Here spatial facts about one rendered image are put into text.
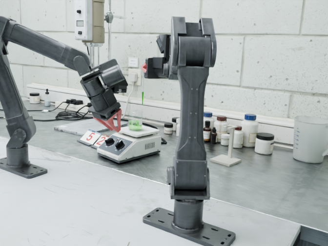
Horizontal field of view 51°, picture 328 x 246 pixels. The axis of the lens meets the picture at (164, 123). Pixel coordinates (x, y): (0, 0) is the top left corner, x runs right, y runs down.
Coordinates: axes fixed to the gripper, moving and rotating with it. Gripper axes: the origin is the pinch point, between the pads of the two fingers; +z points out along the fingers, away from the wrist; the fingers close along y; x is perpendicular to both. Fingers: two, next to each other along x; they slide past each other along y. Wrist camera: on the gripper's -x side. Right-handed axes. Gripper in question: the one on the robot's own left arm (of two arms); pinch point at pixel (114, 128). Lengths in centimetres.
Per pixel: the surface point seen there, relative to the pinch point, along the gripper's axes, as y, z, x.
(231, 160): -25.8, 25.0, -21.0
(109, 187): -16.5, 3.1, 18.1
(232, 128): -25.2, 15.0, -26.8
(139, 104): 46, 27, -42
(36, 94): 120, 18, -22
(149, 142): -3.0, 12.2, -8.0
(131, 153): -3.1, 10.0, 0.7
